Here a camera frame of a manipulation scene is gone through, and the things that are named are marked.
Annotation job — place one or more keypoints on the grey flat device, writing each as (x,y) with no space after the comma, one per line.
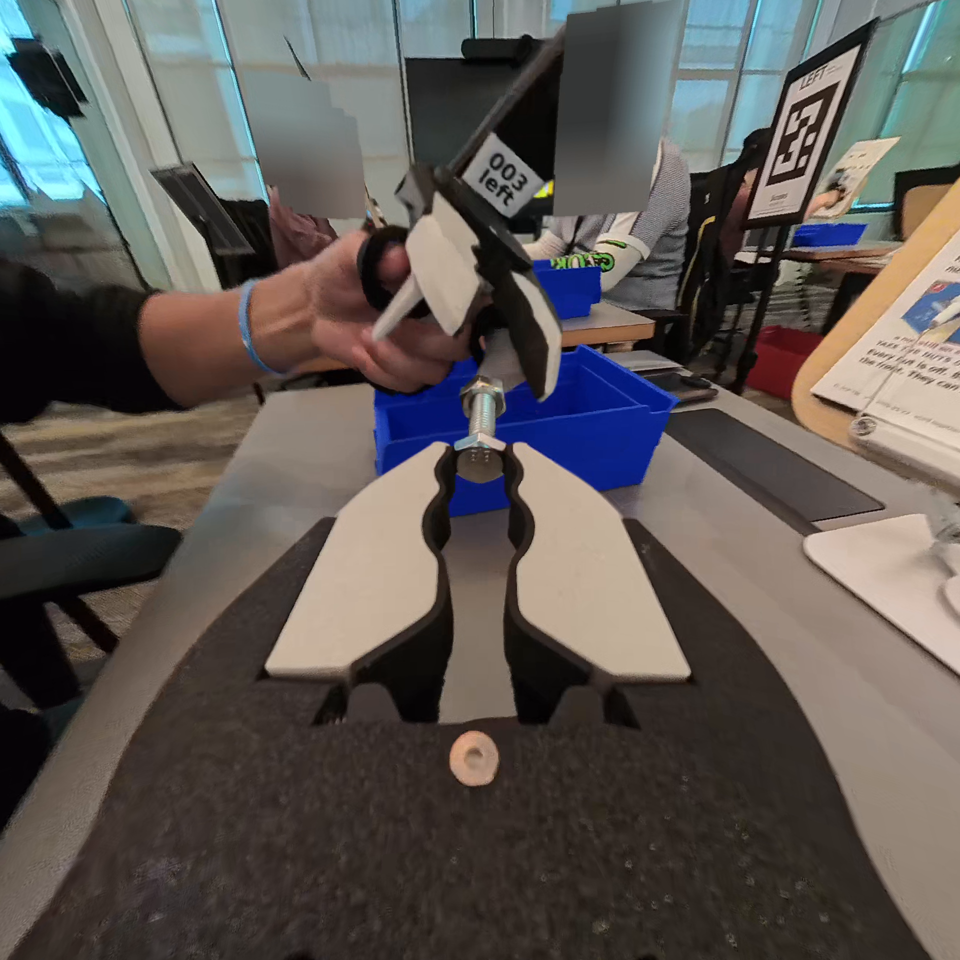
(645,360)

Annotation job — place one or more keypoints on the framed code sign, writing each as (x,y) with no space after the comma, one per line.
(806,135)

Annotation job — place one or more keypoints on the dark grey flat panel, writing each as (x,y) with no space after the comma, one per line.
(772,465)

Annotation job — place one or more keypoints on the black flat case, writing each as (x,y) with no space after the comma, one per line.
(690,394)

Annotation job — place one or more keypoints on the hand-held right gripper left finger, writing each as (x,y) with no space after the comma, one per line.
(360,592)

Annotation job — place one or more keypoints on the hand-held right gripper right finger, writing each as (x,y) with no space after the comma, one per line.
(592,592)

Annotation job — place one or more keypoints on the dark wall screen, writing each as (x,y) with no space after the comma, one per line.
(450,112)

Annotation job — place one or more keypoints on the white rectangular board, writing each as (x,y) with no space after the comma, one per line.
(877,577)

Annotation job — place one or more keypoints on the black studio light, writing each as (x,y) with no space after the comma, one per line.
(45,75)

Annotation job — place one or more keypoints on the black office chair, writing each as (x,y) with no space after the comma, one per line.
(90,555)

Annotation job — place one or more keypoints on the wood-edged table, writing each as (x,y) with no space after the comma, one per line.
(607,326)

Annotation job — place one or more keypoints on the blue wristband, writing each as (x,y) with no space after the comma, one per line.
(251,345)

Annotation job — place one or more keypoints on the black jacket yellow stripes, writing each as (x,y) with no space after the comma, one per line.
(705,262)

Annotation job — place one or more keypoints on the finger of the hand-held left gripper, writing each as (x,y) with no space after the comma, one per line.
(450,270)
(536,330)

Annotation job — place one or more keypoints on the clear safety glasses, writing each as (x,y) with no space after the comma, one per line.
(946,525)

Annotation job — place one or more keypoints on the blue plastic bin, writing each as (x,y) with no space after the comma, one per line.
(829,235)
(570,292)
(600,435)

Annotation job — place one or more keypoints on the red bag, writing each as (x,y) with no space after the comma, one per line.
(784,360)

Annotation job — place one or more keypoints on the person's left hand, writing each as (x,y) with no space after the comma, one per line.
(337,315)

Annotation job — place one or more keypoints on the black tilted monitor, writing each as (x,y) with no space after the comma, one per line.
(202,210)

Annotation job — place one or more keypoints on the instruction sheet on board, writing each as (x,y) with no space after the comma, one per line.
(900,360)

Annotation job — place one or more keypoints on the steel hex nut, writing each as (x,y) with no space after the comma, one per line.
(484,388)

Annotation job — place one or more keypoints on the steel hex bolt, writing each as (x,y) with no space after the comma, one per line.
(482,420)

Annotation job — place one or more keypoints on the instruction sheet on stand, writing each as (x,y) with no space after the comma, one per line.
(825,375)

